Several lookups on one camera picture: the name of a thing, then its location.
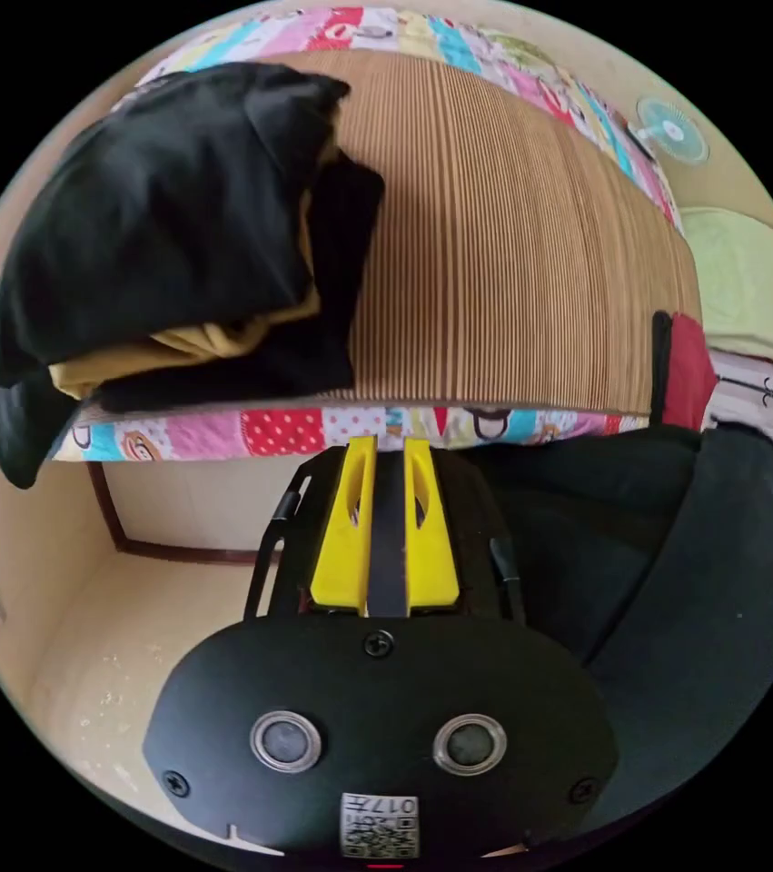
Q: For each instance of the pile of clothes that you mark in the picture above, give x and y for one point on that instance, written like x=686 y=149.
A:
x=154 y=225

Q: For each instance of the pale green pillow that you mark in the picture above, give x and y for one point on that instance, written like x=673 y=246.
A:
x=747 y=286

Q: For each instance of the person's body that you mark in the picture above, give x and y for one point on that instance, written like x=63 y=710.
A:
x=665 y=579

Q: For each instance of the pale blue fan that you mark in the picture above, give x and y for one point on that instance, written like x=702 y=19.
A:
x=673 y=129

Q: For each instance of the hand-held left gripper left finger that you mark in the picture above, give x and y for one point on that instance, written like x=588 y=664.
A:
x=342 y=545

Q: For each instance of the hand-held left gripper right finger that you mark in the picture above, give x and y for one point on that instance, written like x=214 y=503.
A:
x=430 y=552

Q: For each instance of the bed with woven mat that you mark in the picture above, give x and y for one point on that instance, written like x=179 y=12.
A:
x=515 y=259

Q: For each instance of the red long sleeve shirt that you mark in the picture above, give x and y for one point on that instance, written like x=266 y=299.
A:
x=691 y=371

